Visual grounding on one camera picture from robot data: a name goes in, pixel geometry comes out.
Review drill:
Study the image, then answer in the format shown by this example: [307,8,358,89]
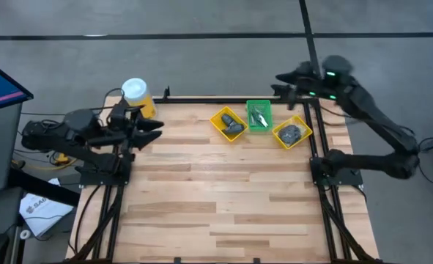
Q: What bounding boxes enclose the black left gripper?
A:
[108,98,165,150]

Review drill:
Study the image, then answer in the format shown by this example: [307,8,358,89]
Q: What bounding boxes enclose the black aluminium table frame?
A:
[67,86,385,264]

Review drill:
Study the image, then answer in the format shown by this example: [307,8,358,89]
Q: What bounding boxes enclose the green plastic basket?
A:
[245,99,274,132]

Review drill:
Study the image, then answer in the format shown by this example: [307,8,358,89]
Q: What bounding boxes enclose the black side desk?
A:
[0,166,81,264]

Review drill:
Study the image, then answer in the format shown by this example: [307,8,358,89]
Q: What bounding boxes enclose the computer monitor blue screen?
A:
[0,54,34,195]

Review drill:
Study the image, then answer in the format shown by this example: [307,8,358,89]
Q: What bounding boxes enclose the black item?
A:
[278,127,297,145]
[288,123,303,140]

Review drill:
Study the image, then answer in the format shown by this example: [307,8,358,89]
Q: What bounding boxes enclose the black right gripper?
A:
[270,61,329,110]

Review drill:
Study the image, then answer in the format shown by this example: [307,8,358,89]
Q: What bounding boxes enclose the white printed booklet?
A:
[19,178,74,238]

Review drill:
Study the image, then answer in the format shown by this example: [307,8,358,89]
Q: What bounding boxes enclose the yellow plastic basket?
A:
[272,114,314,150]
[209,106,249,143]

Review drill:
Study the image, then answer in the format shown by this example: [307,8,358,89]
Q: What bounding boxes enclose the yellow cable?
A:
[12,149,78,172]

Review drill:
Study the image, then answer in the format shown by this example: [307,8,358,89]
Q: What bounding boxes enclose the black floor cable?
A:
[415,136,433,188]

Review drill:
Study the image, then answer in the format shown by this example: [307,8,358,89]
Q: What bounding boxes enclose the yellow wipes canister white lid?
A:
[121,77,158,119]

